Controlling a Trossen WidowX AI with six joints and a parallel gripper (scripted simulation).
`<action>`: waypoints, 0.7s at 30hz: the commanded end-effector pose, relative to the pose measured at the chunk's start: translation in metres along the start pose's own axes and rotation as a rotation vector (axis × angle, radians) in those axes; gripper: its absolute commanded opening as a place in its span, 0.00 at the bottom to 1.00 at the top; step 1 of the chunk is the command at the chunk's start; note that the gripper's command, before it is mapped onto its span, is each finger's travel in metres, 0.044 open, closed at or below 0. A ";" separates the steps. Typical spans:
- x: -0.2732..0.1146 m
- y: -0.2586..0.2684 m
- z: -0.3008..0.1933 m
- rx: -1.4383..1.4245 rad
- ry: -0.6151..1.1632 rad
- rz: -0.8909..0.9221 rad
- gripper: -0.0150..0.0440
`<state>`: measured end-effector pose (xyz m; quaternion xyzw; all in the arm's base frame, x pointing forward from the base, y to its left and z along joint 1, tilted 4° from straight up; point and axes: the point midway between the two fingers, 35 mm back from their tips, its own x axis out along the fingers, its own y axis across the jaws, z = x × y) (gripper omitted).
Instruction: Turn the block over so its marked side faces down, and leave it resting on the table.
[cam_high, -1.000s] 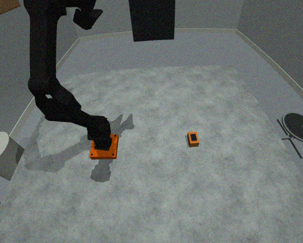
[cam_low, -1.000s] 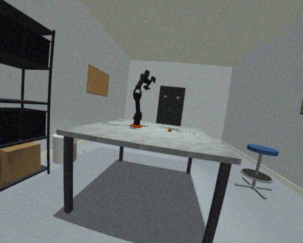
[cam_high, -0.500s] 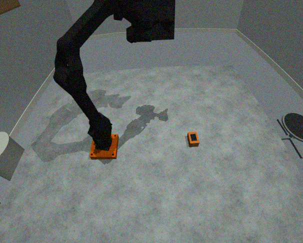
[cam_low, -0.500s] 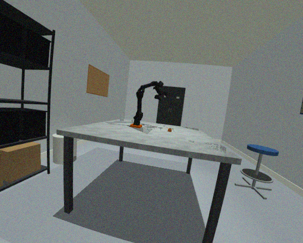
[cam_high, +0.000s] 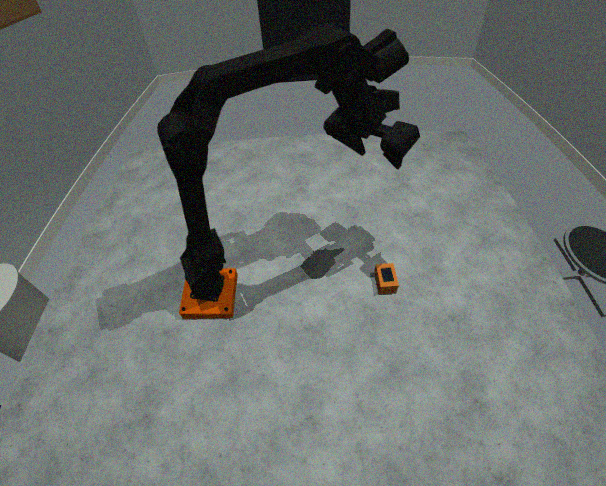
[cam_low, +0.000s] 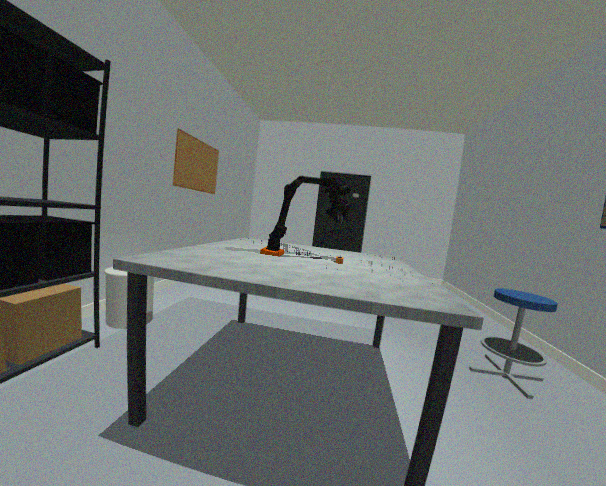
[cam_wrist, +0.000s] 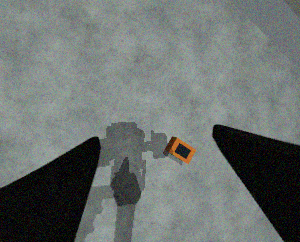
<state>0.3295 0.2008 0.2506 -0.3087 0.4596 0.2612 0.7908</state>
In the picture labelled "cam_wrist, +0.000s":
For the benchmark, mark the orange block with black square mark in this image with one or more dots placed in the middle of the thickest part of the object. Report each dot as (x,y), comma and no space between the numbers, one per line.
(180,149)

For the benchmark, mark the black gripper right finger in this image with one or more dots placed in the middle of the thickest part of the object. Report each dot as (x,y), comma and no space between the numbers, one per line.
(270,170)

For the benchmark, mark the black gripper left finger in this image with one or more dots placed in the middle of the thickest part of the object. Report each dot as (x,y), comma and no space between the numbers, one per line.
(47,204)

